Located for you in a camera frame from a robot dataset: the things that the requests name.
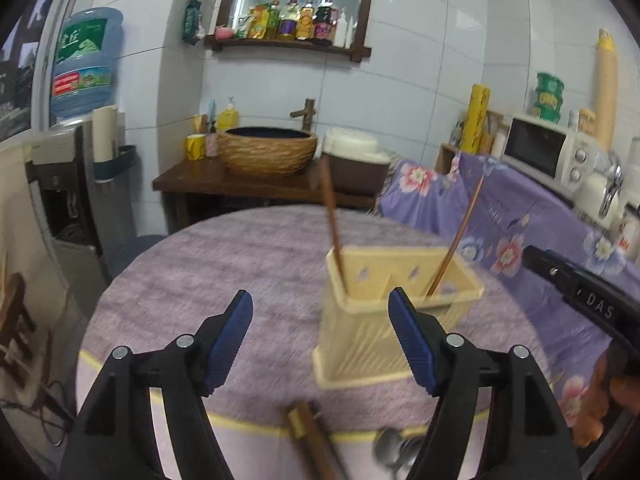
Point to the tall paper cup stack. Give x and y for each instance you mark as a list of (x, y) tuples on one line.
[(607, 87)]

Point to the orange sauce bottle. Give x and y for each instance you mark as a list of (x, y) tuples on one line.
[(305, 23)]

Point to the woven basin sink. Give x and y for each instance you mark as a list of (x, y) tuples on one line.
[(266, 152)]

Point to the wooden faucet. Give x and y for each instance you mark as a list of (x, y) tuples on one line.
[(306, 114)]

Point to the brown chopstick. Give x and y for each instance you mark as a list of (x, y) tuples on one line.
[(330, 202), (442, 269), (313, 443)]

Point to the purple floral cloth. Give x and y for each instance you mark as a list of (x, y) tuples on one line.
[(511, 213)]

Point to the yellow roll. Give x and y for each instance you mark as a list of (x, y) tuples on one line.
[(474, 120)]

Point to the ornate steel spoon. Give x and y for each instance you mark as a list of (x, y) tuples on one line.
[(387, 447)]

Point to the white electric kettle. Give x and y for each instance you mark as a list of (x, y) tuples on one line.
[(598, 199)]

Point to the water dispenser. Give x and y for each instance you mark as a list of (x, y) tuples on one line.
[(85, 202)]

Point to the dark wooden side table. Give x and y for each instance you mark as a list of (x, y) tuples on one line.
[(200, 190)]

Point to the purple striped tablecloth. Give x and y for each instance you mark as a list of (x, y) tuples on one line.
[(277, 254)]

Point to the cream plastic utensil holder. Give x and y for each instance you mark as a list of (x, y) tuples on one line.
[(357, 346)]

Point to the yellow mug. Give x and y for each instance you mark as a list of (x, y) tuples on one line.
[(195, 147)]

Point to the green hanging packet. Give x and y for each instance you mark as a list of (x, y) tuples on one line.
[(191, 25)]

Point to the yellow soap bottle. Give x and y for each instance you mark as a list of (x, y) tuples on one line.
[(228, 118)]

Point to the blue water jug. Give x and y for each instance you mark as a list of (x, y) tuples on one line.
[(85, 62)]

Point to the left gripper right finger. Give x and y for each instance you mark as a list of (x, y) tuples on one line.
[(526, 438)]

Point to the person's hand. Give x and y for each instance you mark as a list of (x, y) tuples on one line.
[(624, 390)]

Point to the green instant noodle cups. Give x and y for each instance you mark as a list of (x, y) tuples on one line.
[(548, 97)]

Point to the dark sauce bottle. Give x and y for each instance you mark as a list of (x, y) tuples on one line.
[(323, 23)]

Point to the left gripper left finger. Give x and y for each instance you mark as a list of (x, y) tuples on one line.
[(113, 436)]

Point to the white microwave oven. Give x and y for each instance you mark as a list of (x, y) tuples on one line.
[(557, 157)]

